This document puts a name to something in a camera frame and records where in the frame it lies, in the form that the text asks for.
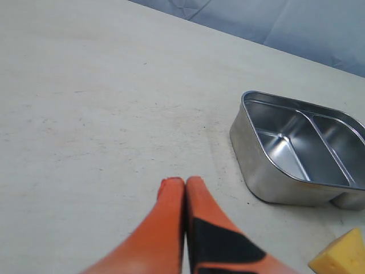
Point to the grey-blue backdrop cloth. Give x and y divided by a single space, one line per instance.
327 32

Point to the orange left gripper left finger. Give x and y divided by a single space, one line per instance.
157 244

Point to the stainless steel lunch box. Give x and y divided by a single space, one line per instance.
298 153

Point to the yellow toy cheese wedge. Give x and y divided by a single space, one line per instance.
344 255

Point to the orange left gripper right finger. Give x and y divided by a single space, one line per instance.
215 244

